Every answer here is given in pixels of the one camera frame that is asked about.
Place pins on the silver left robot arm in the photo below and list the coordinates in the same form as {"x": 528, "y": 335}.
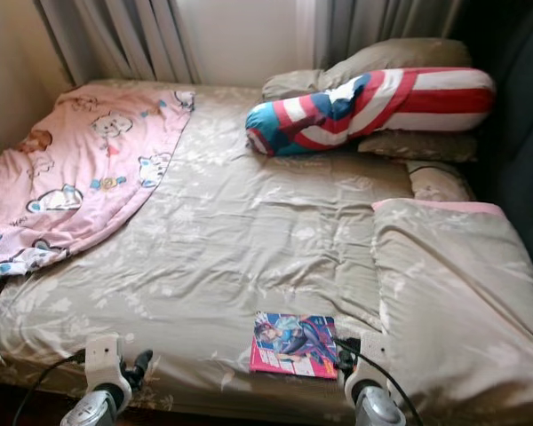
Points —
{"x": 93, "y": 413}

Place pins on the small beige floral pillow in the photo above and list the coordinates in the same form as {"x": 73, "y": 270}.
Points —
{"x": 440, "y": 182}

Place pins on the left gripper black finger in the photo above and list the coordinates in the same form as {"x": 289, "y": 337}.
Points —
{"x": 144, "y": 358}

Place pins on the folded beige floral duvet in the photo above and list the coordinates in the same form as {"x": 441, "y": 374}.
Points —
{"x": 462, "y": 302}

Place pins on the flat brown grey pillow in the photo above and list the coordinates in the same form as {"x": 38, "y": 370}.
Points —
{"x": 417, "y": 146}

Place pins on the red white blue bolster pillow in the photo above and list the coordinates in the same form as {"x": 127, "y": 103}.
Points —
{"x": 364, "y": 111}

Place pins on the pink cartoon print blanket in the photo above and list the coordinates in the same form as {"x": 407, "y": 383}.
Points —
{"x": 80, "y": 169}

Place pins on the dark grey upholstered furniture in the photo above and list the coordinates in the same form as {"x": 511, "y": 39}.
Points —
{"x": 515, "y": 133}

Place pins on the grey beige pillow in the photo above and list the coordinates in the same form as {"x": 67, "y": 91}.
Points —
{"x": 391, "y": 58}

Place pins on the bed with beige floral sheet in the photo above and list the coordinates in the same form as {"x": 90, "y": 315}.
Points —
{"x": 240, "y": 240}

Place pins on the colourful comic book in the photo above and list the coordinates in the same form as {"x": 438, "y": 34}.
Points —
{"x": 293, "y": 344}

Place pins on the grey pleated curtain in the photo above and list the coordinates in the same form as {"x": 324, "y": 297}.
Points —
{"x": 124, "y": 40}
{"x": 373, "y": 27}

